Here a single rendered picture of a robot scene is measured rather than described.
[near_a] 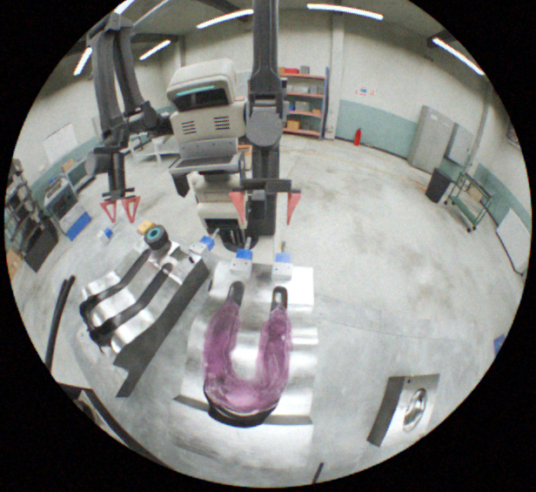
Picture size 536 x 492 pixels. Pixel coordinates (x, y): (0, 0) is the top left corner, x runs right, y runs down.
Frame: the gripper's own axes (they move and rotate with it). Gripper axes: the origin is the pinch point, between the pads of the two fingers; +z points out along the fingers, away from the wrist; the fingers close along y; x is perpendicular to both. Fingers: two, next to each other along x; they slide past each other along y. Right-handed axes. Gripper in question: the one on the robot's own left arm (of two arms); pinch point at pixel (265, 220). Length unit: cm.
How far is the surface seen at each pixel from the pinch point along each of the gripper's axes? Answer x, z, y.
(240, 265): 1.4, 12.1, -6.4
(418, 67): 266, -370, 408
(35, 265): 11, 91, -441
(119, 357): -27.4, 22.2, -30.6
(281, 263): 2.0, 11.8, 4.0
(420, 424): -45, 37, 38
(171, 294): -8.1, 16.5, -22.8
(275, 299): -4.4, 18.6, 2.5
